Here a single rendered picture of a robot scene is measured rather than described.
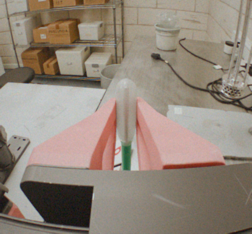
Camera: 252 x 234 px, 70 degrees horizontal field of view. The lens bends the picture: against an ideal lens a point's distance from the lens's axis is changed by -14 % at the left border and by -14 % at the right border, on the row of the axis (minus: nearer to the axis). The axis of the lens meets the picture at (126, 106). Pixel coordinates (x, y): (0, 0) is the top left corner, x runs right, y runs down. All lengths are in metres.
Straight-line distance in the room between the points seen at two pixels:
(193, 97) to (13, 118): 0.63
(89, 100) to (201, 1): 2.04
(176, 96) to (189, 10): 1.87
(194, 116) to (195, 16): 1.99
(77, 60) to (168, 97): 1.87
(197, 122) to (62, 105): 0.44
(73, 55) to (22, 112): 1.80
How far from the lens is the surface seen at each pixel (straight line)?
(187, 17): 2.53
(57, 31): 2.45
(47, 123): 0.65
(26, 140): 0.61
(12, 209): 0.26
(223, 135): 0.60
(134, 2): 2.52
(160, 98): 0.71
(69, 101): 0.73
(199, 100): 0.73
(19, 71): 1.76
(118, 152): 0.50
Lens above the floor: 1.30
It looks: 37 degrees down
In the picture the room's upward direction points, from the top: 1 degrees counter-clockwise
